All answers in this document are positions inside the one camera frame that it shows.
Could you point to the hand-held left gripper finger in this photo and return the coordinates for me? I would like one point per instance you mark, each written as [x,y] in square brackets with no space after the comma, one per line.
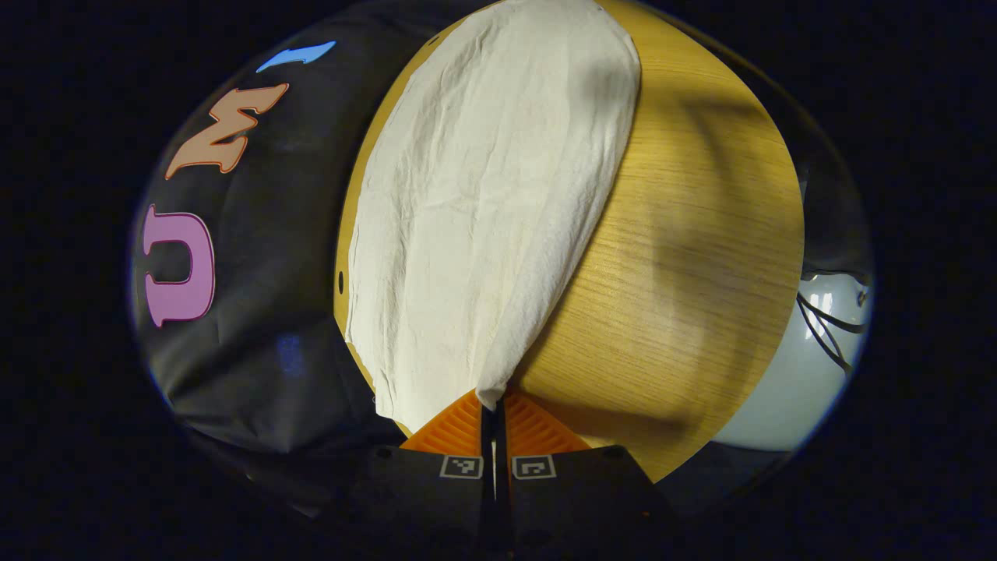
[488,444]
[502,444]

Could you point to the white jeans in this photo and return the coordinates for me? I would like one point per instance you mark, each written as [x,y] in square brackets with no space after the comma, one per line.
[483,195]

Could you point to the black backdrop cloth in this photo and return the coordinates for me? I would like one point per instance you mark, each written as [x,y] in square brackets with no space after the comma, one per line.
[288,234]

